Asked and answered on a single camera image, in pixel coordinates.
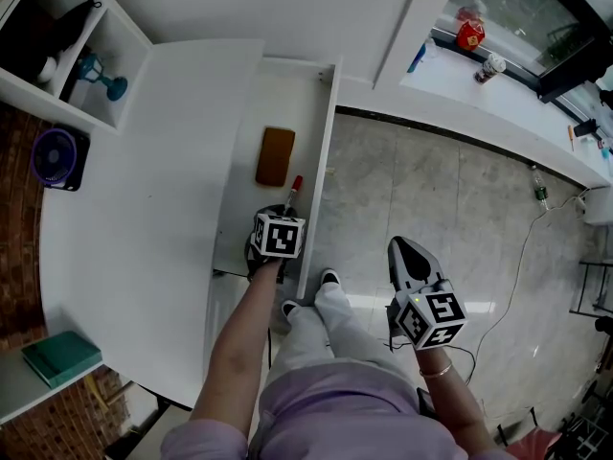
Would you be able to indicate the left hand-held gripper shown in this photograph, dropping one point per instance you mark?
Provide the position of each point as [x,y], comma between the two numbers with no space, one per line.
[280,237]

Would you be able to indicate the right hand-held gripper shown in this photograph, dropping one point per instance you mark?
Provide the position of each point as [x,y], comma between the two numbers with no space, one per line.
[433,319]

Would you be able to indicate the red-capped marker pen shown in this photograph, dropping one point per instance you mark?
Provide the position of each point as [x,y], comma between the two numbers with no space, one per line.
[293,192]

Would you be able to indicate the white drawer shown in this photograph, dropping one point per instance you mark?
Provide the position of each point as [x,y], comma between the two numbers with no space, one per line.
[282,94]

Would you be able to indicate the person's right forearm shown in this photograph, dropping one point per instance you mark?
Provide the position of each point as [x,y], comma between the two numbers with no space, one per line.
[455,400]

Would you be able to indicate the person's left forearm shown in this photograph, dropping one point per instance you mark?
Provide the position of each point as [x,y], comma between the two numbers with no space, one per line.
[234,348]

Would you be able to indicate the purple round fan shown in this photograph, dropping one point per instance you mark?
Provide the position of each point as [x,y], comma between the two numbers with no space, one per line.
[57,158]

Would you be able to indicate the brown felt eraser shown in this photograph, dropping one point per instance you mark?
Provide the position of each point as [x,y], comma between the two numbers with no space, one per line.
[275,157]

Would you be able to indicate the person's right shoe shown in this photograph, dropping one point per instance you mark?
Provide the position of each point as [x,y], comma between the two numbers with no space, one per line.
[330,277]

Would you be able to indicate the person's shoe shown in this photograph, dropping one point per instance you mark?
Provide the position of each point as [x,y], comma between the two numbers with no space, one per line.
[330,277]
[289,309]

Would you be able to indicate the person's left shoe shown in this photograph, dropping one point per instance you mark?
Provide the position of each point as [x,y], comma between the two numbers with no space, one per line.
[289,309]

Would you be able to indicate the person's light trousers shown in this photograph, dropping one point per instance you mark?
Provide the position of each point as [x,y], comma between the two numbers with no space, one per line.
[325,333]

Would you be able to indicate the person's lilac shirt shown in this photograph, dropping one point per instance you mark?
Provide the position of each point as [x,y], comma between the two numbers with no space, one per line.
[345,415]

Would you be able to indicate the black metal rack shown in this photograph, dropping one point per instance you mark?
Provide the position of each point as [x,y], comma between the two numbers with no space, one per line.
[594,288]

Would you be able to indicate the white box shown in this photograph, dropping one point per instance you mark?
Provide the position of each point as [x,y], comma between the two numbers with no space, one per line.
[598,206]

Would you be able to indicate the orange pen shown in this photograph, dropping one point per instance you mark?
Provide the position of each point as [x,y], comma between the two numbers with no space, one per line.
[571,138]

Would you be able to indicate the white hutch shelf unit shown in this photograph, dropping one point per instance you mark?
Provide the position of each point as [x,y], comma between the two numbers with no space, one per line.
[129,75]

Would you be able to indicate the red stool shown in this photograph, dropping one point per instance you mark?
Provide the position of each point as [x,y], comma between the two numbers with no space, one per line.
[531,443]

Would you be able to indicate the white patterned cup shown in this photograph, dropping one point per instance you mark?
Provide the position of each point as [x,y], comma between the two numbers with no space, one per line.
[489,69]

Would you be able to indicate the teal lantern ornament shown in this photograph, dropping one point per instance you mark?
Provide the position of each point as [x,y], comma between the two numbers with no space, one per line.
[103,77]

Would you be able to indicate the red jar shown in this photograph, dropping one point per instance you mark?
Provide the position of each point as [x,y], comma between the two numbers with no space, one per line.
[470,35]

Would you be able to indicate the teal book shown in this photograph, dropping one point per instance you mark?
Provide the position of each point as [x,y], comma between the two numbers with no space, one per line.
[67,360]

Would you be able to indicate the black framed window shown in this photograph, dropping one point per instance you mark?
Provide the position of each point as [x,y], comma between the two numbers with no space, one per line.
[517,22]

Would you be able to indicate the black pouch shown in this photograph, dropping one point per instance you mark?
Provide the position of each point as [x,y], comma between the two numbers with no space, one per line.
[79,22]

